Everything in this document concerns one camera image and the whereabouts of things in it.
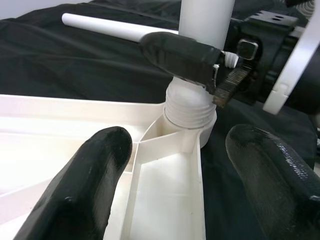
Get white plastic table leg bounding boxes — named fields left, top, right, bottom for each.
left=163, top=0, right=236, bottom=130
left=61, top=12, right=180, bottom=43

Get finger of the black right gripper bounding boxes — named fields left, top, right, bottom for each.
left=138, top=31, right=224, bottom=94

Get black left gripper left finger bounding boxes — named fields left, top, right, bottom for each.
left=13, top=126, right=133, bottom=240

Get white floor fan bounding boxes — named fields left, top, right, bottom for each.
left=298, top=0, right=316, bottom=19

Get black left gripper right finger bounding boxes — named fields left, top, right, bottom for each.
left=224, top=124, right=320, bottom=240

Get white plastic table top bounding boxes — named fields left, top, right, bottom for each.
left=0, top=93, right=217, bottom=240

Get black table cloth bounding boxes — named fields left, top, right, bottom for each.
left=0, top=0, right=320, bottom=240

